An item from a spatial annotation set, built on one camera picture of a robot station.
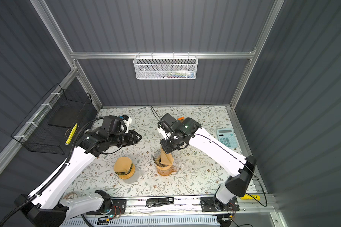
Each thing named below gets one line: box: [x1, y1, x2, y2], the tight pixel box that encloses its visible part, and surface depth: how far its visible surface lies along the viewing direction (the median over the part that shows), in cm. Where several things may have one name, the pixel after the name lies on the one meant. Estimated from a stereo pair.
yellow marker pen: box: [64, 122, 79, 146], surface depth 72 cm
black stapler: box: [145, 196, 175, 208], surface depth 73 cm
